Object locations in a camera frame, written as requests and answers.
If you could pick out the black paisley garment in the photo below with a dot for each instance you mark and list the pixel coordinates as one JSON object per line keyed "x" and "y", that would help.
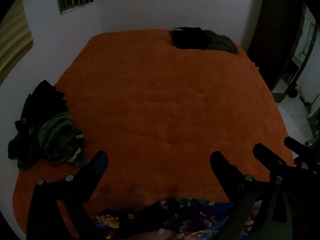
{"x": 45, "y": 97}

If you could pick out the striped curtain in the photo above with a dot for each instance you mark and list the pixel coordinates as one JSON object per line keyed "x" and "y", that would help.
{"x": 12, "y": 42}

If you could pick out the green garment with white trim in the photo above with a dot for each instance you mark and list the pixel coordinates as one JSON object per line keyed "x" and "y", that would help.
{"x": 57, "y": 132}

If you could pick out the person's floral clothing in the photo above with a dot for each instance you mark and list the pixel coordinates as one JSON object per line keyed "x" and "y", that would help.
{"x": 190, "y": 212}

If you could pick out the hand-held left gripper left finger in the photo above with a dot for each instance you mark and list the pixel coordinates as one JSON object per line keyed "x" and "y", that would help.
{"x": 101, "y": 162}

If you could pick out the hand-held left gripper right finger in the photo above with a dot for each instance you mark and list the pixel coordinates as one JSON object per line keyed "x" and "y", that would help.
{"x": 216, "y": 165}

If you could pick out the folded black garment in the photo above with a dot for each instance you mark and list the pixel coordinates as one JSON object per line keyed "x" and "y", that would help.
{"x": 190, "y": 40}

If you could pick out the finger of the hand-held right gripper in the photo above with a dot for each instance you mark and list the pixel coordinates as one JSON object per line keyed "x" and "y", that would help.
{"x": 265, "y": 152}
{"x": 297, "y": 146}

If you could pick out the orange blanket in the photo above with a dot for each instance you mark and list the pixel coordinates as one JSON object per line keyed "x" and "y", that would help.
{"x": 162, "y": 92}

